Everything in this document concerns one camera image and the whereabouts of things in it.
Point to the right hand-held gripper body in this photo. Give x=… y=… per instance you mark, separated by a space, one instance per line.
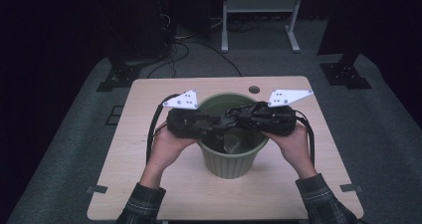
x=275 y=119

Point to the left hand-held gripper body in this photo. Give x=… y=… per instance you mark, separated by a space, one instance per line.
x=185 y=124

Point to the black plastic garbage bag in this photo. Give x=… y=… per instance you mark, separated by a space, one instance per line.
x=234 y=144

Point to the green plastic trash bin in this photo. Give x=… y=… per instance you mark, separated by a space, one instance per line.
x=229 y=166

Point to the person's left hand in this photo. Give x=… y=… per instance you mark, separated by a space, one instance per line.
x=166 y=151

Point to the person's right hand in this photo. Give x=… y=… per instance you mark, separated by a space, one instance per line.
x=297 y=147

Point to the black stand base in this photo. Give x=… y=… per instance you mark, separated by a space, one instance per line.
x=345 y=74
x=119 y=76

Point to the grey tape strip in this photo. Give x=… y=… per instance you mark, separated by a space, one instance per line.
x=98 y=189
x=351 y=187

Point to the white metal stand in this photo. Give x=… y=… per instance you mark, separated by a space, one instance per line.
x=260 y=5

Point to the dark equipment cabinet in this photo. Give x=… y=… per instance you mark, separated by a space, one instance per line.
x=139 y=21

